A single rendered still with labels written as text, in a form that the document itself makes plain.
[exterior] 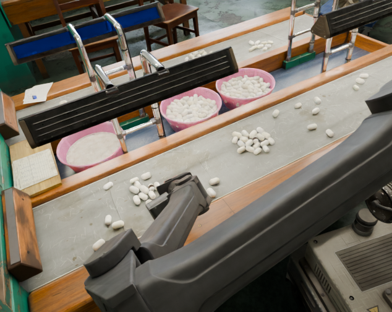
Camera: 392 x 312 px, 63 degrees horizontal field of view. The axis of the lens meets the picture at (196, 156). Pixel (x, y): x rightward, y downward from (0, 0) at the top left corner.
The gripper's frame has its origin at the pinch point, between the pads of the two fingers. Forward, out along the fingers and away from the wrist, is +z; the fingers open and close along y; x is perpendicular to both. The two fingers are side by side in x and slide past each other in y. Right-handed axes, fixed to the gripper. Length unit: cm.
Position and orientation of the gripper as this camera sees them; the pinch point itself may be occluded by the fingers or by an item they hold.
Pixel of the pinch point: (170, 187)
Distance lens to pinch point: 95.0
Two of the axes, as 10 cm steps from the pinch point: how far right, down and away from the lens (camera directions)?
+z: -2.8, 0.2, 9.6
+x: 3.8, 9.2, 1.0
